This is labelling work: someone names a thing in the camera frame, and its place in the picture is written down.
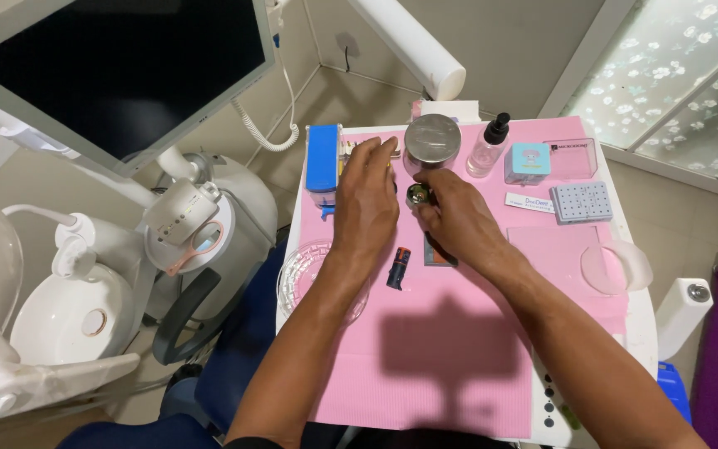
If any person's left hand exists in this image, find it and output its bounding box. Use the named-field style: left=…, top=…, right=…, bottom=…
left=332, top=136, right=401, bottom=264

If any person's right hand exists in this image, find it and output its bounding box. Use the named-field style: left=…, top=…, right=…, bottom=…
left=413, top=168, right=514, bottom=276

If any small round metal jar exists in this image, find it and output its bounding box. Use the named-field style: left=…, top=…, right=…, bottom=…
left=406, top=183, right=436, bottom=210

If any row of small vials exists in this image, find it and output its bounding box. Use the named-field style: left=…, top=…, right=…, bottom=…
left=341, top=138, right=405, bottom=160

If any blue dispenser box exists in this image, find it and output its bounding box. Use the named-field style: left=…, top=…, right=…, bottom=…
left=305, top=123, right=343, bottom=220

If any round steel canister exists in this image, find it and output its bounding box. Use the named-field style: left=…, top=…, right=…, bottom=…
left=403, top=113, right=463, bottom=177

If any white tissue box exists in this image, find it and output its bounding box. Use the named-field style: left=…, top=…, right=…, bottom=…
left=410, top=99, right=482, bottom=124

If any clear pump bottle black cap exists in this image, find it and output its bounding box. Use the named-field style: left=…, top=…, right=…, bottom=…
left=465, top=112, right=511, bottom=179

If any black orange small cartridge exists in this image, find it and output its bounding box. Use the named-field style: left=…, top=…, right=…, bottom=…
left=386, top=246, right=411, bottom=292

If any clear patterned glass dish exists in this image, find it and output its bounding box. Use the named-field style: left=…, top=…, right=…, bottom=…
left=276, top=238, right=370, bottom=326

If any white dental unit body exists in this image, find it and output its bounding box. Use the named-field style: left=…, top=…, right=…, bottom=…
left=54, top=146, right=280, bottom=322

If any light blue cartoon box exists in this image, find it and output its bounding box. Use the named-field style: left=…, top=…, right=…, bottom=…
left=505, top=142, right=552, bottom=185

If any white flat paper packet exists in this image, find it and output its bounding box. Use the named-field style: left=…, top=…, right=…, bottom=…
left=504, top=191, right=557, bottom=215

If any pink hand mirror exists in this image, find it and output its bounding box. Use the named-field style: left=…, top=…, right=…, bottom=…
left=165, top=220, right=226, bottom=278

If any clear plastic lidded box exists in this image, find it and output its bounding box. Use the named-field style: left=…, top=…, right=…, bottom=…
left=542, top=138, right=598, bottom=182

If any clear glass mixing slab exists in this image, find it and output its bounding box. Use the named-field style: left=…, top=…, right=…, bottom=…
left=507, top=224, right=610, bottom=283

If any pink paper tray mat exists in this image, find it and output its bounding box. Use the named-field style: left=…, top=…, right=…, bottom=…
left=298, top=115, right=632, bottom=441

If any grey bur holder block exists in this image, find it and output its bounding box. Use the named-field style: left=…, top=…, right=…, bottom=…
left=549, top=181, right=615, bottom=225

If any blue dental chair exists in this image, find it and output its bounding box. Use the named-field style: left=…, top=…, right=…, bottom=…
left=55, top=240, right=360, bottom=449

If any clear plastic cup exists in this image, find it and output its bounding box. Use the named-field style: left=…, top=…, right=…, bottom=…
left=580, top=239, right=654, bottom=296

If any white framed monitor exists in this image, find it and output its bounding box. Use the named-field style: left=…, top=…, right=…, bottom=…
left=0, top=0, right=278, bottom=179

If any frosted floral window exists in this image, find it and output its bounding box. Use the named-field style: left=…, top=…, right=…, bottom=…
left=538, top=0, right=718, bottom=208

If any white dental instrument tray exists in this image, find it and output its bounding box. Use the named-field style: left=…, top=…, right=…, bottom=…
left=275, top=117, right=660, bottom=449

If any white spittoon bowl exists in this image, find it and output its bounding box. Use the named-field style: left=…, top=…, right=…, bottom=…
left=9, top=262, right=137, bottom=367

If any blue plastic bin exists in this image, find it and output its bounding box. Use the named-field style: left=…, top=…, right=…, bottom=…
left=656, top=361, right=694, bottom=426

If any white coiled cable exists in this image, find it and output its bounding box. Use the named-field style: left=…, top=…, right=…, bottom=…
left=230, top=37, right=301, bottom=153

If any black curved handle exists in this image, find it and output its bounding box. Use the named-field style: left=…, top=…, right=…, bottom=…
left=151, top=267, right=223, bottom=366

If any white post with knob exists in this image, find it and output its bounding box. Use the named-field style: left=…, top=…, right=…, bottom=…
left=654, top=277, right=714, bottom=363

